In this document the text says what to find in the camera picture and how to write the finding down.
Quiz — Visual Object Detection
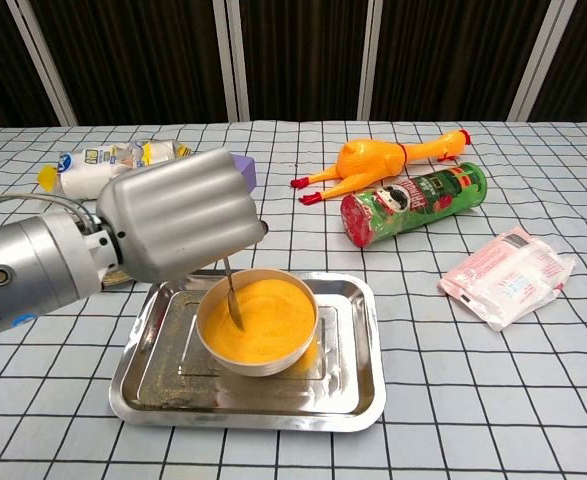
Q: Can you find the round steel plate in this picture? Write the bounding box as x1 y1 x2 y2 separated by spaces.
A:
100 269 135 289

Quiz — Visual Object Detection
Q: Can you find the metal spoon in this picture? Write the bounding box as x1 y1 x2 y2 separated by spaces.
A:
221 256 246 331

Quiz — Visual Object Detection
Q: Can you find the rectangular steel tray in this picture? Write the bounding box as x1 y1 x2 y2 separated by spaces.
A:
108 269 387 434

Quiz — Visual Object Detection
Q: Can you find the white bowl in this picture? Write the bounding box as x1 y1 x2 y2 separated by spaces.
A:
195 268 320 378

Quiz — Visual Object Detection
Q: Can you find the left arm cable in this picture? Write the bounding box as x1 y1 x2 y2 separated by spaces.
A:
0 193 102 236

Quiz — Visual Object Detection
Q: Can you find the purple foam cube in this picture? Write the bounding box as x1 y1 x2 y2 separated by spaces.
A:
232 154 258 194

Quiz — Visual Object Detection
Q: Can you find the blue checkered tablecloth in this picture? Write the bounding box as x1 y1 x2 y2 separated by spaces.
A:
0 119 587 480

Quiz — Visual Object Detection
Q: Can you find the white yellow snack bag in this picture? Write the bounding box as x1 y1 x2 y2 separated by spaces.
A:
36 139 195 202

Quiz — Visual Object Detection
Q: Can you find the green Pringles can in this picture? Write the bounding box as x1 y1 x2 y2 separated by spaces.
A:
339 161 489 250

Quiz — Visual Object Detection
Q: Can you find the orange bowl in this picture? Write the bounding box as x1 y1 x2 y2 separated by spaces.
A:
203 278 317 364

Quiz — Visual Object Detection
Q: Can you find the yellow rubber chicken toy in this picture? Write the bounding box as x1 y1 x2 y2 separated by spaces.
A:
290 128 474 206

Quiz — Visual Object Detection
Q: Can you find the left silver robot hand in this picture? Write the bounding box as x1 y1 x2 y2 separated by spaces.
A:
95 147 269 284

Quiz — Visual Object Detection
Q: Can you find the pink white plastic packet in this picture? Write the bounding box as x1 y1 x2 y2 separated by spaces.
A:
437 225 578 333

